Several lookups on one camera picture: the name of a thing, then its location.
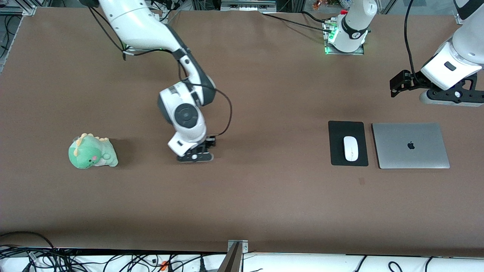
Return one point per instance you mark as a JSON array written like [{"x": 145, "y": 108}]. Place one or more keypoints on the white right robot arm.
[{"x": 185, "y": 117}]

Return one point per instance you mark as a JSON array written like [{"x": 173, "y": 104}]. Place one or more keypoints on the green plush dinosaur toy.
[{"x": 90, "y": 153}]

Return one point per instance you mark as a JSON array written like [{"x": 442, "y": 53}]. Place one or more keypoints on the white computer mouse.
[{"x": 351, "y": 148}]

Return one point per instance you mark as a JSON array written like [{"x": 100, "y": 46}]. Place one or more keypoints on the metal table corner bracket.
[{"x": 459, "y": 19}]

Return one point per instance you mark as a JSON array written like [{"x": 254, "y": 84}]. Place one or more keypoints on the aluminium frame rail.
[{"x": 247, "y": 5}]

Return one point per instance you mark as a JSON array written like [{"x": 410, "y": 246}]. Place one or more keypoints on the black mouse pad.
[{"x": 336, "y": 143}]

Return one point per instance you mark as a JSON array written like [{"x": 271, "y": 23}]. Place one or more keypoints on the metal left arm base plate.
[{"x": 344, "y": 53}]

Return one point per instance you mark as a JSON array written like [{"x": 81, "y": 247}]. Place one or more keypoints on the grey closed laptop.
[{"x": 410, "y": 145}]

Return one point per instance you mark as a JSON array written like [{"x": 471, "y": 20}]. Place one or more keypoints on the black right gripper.
[{"x": 210, "y": 142}]

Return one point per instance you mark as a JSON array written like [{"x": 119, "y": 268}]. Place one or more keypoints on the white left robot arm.
[{"x": 355, "y": 22}]

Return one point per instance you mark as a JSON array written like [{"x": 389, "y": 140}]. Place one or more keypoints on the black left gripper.
[{"x": 413, "y": 82}]

